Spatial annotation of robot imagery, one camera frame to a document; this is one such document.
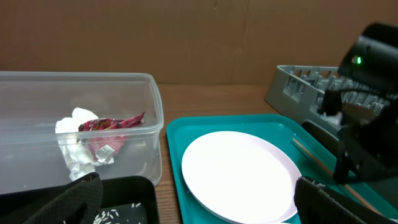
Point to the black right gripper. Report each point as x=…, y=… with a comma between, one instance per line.
x=367, y=150

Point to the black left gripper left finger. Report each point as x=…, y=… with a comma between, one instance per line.
x=76, y=202

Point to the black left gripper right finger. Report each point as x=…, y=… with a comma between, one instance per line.
x=319, y=204

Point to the pile of rice grains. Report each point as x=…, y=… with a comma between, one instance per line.
x=131, y=213

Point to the white tissue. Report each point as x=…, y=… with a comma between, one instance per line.
x=77, y=156

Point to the wooden chopstick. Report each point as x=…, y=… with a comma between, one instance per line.
x=329, y=173

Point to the red snack wrapper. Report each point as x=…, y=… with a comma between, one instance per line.
x=105, y=148

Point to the pink round plate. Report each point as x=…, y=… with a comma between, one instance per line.
x=240, y=178

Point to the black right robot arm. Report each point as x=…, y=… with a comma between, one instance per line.
x=372, y=60

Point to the grey dishwasher rack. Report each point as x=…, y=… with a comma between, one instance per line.
x=298, y=91

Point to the clear plastic waste bin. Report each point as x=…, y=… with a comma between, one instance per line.
x=32, y=103

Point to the teal plastic serving tray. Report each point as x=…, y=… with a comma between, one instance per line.
x=278, y=130

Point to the black rectangular tray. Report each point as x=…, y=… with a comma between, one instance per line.
x=133, y=189

